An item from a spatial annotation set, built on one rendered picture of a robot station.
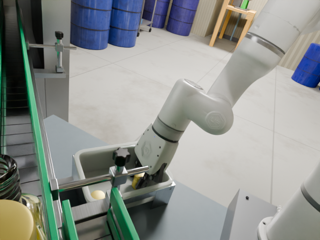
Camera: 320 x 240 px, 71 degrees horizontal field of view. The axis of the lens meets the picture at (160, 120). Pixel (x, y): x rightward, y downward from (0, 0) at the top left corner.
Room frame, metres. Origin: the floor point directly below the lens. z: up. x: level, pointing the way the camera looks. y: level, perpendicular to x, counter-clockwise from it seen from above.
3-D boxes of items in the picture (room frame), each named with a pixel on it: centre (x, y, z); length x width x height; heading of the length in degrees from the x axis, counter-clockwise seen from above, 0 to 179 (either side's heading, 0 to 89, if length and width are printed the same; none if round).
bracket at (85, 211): (0.25, 0.08, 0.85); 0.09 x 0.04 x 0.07; 127
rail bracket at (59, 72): (0.77, 0.45, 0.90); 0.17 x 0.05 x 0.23; 127
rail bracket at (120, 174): (0.26, 0.06, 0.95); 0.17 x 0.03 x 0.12; 127
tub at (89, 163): (0.42, 0.05, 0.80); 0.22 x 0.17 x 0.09; 127
